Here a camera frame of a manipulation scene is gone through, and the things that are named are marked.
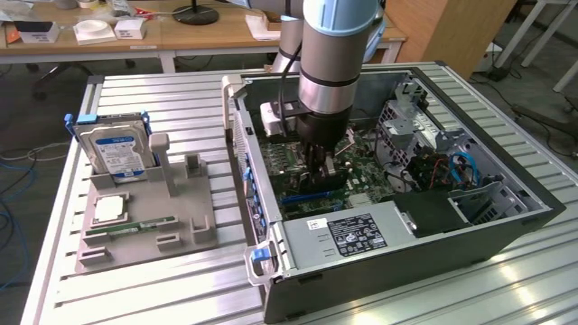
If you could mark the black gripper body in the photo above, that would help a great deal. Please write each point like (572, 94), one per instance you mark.
(323, 130)

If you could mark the green graphics card black shroud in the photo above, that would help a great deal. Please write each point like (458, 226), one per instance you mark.
(323, 191)

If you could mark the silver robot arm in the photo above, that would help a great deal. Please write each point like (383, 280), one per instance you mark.
(333, 50)

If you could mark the metal socket cover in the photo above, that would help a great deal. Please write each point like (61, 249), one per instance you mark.
(351, 139)

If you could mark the green motherboard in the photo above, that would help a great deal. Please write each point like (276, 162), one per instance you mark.
(366, 162)

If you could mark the silver chipset heatsink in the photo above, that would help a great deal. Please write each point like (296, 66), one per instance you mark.
(361, 200)

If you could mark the blue expansion slot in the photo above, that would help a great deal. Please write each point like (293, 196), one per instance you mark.
(288, 199)

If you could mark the short black expansion slot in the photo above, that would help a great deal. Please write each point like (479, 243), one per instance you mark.
(293, 211)

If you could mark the metal disk bay cage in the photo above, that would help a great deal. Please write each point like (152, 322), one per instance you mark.
(400, 132)

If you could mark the grey power supply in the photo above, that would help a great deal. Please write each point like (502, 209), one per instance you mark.
(304, 243)

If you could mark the blue case latch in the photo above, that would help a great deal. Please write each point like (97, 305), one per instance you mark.
(257, 255)

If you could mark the white foam piece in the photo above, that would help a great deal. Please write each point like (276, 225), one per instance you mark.
(259, 30)

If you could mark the black open PC case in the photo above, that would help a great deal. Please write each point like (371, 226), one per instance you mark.
(406, 271)

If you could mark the grey metal disk bay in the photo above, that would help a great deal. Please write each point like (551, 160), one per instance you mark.
(486, 203)

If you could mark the wooden desk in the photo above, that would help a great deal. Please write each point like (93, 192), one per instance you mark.
(203, 37)

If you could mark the grey parts rack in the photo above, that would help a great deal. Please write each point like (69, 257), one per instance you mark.
(148, 203)

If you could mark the wooden cabinet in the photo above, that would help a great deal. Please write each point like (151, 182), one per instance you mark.
(451, 34)

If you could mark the green RAM stick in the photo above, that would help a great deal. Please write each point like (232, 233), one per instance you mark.
(148, 225)

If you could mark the white floor device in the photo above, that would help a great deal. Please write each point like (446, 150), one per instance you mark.
(490, 61)

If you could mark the black power adapter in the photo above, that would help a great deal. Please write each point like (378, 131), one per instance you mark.
(498, 74)

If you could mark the black lamp base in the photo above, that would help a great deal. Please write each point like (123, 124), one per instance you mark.
(196, 17)

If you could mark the silver hard disk blue label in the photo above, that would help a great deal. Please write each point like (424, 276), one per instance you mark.
(112, 149)

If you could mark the silver CPU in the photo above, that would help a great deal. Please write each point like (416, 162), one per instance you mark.
(108, 208)

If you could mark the black stand foot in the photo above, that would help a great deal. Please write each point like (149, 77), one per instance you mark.
(546, 118)

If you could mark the blue disk caddy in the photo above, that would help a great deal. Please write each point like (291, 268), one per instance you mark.
(87, 119)

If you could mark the white labelled box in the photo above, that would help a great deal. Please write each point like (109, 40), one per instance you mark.
(131, 29)

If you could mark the white square dish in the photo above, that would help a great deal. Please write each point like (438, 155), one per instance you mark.
(92, 32)

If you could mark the black chair base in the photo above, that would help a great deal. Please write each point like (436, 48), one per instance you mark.
(49, 76)

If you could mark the grey cup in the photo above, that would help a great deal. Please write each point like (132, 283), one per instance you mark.
(65, 4)

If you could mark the white box black lid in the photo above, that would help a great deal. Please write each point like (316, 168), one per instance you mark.
(37, 35)

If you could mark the orange card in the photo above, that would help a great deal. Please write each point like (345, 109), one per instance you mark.
(13, 37)

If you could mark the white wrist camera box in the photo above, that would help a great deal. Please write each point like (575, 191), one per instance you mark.
(272, 118)

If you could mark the white table frame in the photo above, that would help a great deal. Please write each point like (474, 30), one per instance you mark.
(515, 34)

